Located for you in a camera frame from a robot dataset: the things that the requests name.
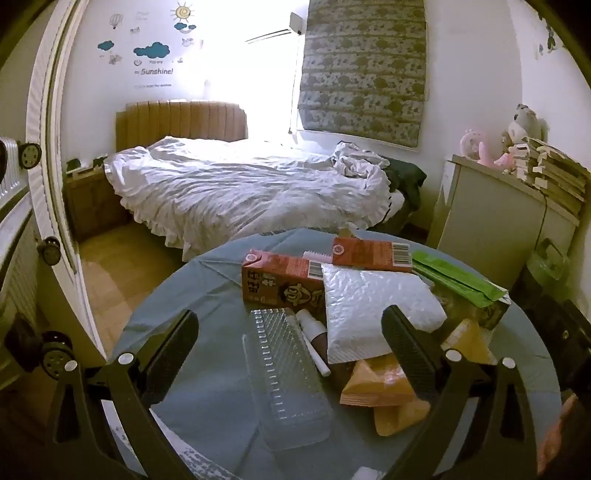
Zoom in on white plastic stick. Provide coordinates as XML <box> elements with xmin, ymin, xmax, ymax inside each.
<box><xmin>286</xmin><ymin>316</ymin><xmax>332</xmax><ymax>377</ymax></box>

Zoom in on bed with white duvet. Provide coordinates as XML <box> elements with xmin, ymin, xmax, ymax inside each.
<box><xmin>104</xmin><ymin>136</ymin><xmax>407</xmax><ymax>261</ymax></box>

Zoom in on wooden nightstand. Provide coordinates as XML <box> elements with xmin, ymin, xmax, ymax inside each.
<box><xmin>65</xmin><ymin>159</ymin><xmax>127</xmax><ymax>241</ymax></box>

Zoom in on pink desk fan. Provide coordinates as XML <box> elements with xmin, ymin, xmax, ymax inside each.
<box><xmin>462</xmin><ymin>129</ymin><xmax>485</xmax><ymax>160</ymax></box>

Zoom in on stack of books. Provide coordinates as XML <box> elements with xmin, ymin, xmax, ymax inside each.
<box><xmin>515</xmin><ymin>136</ymin><xmax>591</xmax><ymax>217</ymax></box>

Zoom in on cloud and sun wall stickers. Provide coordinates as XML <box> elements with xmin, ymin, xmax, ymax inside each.
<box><xmin>97</xmin><ymin>2</ymin><xmax>204</xmax><ymax>88</ymax></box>

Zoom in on yellow snack packet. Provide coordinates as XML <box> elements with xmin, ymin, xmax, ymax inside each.
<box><xmin>441</xmin><ymin>318</ymin><xmax>497</xmax><ymax>365</ymax></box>
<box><xmin>374</xmin><ymin>399</ymin><xmax>432</xmax><ymax>437</ymax></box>

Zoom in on brown padded headboard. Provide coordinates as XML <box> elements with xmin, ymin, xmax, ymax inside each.
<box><xmin>115</xmin><ymin>99</ymin><xmax>249</xmax><ymax>153</ymax></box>

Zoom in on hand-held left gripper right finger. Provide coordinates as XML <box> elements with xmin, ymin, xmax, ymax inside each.
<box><xmin>381</xmin><ymin>305</ymin><xmax>541</xmax><ymax>480</ymax></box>

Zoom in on grey plush toy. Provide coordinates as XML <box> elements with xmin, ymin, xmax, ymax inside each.
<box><xmin>501</xmin><ymin>104</ymin><xmax>548</xmax><ymax>148</ymax></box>

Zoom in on dark snack packet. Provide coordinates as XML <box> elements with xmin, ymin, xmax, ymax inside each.
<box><xmin>434</xmin><ymin>286</ymin><xmax>511</xmax><ymax>330</ymax></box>

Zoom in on person's leg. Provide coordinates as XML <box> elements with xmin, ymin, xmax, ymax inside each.
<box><xmin>538</xmin><ymin>397</ymin><xmax>578</xmax><ymax>478</ymax></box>

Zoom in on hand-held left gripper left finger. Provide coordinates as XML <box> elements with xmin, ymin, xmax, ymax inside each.
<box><xmin>46</xmin><ymin>309</ymin><xmax>204</xmax><ymax>480</ymax></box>

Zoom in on flower wall stickers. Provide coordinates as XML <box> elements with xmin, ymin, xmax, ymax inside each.
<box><xmin>538</xmin><ymin>23</ymin><xmax>559</xmax><ymax>56</ymax></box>

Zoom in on black trash bin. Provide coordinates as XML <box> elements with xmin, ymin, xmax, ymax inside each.
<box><xmin>512</xmin><ymin>295</ymin><xmax>591</xmax><ymax>393</ymax></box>

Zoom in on dark green clothing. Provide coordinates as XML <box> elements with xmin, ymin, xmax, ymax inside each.
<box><xmin>383</xmin><ymin>157</ymin><xmax>428</xmax><ymax>208</ymax></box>

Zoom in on red milk carton cartoon face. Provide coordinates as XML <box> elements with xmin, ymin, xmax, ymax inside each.
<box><xmin>241</xmin><ymin>249</ymin><xmax>326</xmax><ymax>308</ymax></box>

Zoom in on white cabinet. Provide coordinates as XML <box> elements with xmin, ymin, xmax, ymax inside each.
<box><xmin>427</xmin><ymin>154</ymin><xmax>580</xmax><ymax>296</ymax></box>

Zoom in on white air conditioner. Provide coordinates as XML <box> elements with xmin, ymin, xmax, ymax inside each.
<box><xmin>245</xmin><ymin>11</ymin><xmax>305</xmax><ymax>44</ymax></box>

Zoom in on orange snack packet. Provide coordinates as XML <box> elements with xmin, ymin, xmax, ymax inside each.
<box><xmin>341</xmin><ymin>357</ymin><xmax>416</xmax><ymax>408</ymax></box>

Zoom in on white bubble mailer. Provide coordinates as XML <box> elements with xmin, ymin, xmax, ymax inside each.
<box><xmin>321</xmin><ymin>263</ymin><xmax>448</xmax><ymax>365</ymax></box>

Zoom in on pink toy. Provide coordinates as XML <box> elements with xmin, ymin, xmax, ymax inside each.
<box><xmin>480</xmin><ymin>138</ymin><xmax>515</xmax><ymax>171</ymax></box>

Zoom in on white tube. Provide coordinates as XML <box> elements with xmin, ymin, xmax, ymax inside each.
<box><xmin>295</xmin><ymin>308</ymin><xmax>329</xmax><ymax>365</ymax></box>

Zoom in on floral window blind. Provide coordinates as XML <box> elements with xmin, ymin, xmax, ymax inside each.
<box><xmin>298</xmin><ymin>0</ymin><xmax>432</xmax><ymax>153</ymax></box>

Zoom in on green packet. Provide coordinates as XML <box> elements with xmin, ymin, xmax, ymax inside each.
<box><xmin>411</xmin><ymin>250</ymin><xmax>511</xmax><ymax>309</ymax></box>

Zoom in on red milk carton white label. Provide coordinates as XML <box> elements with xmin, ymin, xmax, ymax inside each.
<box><xmin>331</xmin><ymin>236</ymin><xmax>413</xmax><ymax>273</ymax></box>

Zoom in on clear plastic tray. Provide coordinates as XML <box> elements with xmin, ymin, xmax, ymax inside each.
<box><xmin>242</xmin><ymin>308</ymin><xmax>334</xmax><ymax>450</ymax></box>

